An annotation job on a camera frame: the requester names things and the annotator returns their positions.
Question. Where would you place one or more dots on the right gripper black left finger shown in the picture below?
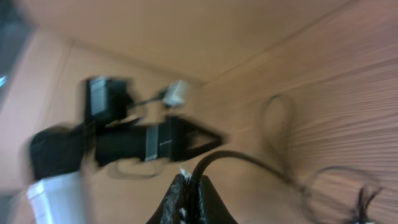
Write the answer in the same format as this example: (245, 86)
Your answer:
(173, 207)

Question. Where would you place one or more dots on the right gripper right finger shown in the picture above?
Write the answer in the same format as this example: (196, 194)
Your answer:
(211, 208)

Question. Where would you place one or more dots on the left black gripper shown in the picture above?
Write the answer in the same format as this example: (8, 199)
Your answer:
(165, 140)

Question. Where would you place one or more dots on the black USB cable silver plug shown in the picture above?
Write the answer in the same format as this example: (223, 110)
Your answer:
(360, 212)

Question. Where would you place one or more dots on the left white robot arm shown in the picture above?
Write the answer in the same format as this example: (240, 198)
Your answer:
(57, 194)

